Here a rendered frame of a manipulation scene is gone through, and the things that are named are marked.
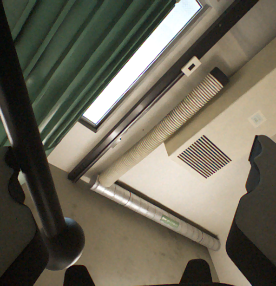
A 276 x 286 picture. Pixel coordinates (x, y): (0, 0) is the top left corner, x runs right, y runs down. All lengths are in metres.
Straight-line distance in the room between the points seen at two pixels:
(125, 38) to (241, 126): 1.65
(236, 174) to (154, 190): 0.95
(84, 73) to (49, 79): 0.03
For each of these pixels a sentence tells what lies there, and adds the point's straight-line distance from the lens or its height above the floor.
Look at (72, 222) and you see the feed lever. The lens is 0.17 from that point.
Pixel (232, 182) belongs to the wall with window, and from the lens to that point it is 2.70.
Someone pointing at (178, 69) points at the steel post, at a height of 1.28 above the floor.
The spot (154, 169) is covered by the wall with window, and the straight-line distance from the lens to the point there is 2.20.
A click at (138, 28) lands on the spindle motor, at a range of 0.19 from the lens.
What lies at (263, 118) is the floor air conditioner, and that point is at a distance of 1.85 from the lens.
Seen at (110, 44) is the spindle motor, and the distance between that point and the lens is 0.18.
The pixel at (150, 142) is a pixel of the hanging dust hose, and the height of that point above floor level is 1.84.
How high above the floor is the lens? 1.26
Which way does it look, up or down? 22 degrees up
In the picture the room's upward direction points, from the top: 133 degrees counter-clockwise
